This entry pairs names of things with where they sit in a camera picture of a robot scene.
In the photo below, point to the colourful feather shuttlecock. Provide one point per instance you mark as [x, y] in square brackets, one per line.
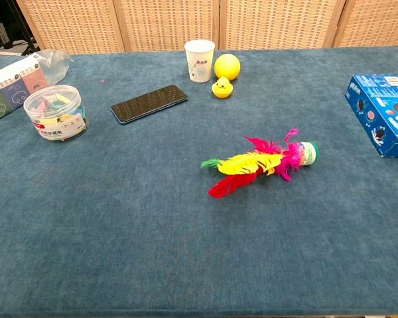
[252, 163]

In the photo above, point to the black tripod stand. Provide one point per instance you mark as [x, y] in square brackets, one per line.
[18, 28]

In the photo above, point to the blue tablecloth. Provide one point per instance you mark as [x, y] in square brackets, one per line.
[172, 215]

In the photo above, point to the yellow chick toy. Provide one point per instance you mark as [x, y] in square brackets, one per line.
[222, 88]

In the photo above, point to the black smartphone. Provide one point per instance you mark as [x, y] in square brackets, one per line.
[149, 103]

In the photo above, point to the white paper cup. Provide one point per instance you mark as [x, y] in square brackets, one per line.
[199, 63]

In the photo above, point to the yellow ball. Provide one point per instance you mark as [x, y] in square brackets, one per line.
[227, 67]

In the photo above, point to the woven rattan folding screen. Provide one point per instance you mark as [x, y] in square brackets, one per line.
[199, 23]

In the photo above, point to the clear tub of binder clips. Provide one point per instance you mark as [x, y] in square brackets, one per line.
[54, 112]

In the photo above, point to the blue Oreo cookie box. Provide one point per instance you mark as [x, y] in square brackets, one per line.
[383, 112]

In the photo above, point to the pastel tissue pack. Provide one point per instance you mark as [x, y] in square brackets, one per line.
[15, 87]

